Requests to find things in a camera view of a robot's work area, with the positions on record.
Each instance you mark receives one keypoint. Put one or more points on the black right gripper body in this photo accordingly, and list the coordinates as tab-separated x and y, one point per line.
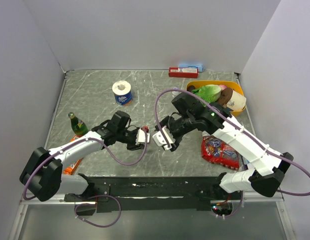
178	128

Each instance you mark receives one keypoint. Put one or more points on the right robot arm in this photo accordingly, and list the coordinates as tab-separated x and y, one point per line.
268	168

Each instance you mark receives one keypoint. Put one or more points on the capped clear bottle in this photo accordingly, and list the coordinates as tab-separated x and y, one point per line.
175	92

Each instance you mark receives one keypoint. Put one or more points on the brown bread toy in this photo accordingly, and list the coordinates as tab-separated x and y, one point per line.
225	96

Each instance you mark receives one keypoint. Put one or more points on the toilet paper roll blue wrapper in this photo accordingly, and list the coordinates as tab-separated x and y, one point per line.
122	92

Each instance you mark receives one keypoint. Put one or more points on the orange snack box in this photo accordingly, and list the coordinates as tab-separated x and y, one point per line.
72	168

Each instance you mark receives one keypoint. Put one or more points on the green glass bottle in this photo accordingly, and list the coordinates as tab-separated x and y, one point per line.
77	125

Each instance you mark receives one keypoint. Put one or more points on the red camera cable plug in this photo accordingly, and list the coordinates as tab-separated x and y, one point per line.
145	128

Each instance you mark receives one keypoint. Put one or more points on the green lettuce toy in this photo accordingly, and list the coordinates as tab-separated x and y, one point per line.
209	93

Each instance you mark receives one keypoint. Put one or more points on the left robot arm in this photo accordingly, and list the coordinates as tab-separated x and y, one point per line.
43	176

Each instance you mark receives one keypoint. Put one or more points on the blue packet behind box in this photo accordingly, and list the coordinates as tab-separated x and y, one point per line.
199	66

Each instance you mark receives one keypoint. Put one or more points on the beige paper cup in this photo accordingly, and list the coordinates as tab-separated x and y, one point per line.
237	102

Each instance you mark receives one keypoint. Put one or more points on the red rectangular box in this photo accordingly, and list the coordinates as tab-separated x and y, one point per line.
183	72

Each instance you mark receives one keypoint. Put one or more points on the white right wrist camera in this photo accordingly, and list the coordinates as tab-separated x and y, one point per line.
164	139

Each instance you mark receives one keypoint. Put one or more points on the yellow plastic basket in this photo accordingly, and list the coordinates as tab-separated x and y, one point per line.
237	90

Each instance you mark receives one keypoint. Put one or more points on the purple eggplant toy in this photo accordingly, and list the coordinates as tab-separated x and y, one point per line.
191	88

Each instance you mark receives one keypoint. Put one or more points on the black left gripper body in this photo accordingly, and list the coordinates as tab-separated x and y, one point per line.
128	137

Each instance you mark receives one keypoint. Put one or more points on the red snack bag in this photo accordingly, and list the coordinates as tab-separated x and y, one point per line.
216	151

